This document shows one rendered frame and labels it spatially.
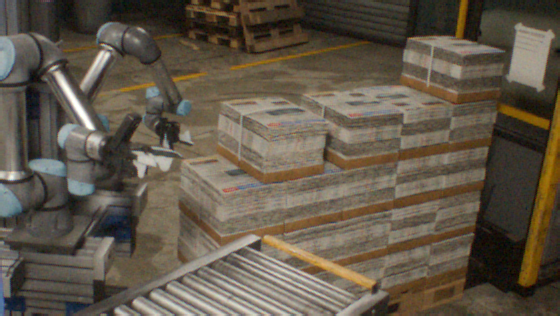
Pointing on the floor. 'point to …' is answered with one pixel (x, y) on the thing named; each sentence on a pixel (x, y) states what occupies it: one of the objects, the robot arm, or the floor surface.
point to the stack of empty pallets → (220, 22)
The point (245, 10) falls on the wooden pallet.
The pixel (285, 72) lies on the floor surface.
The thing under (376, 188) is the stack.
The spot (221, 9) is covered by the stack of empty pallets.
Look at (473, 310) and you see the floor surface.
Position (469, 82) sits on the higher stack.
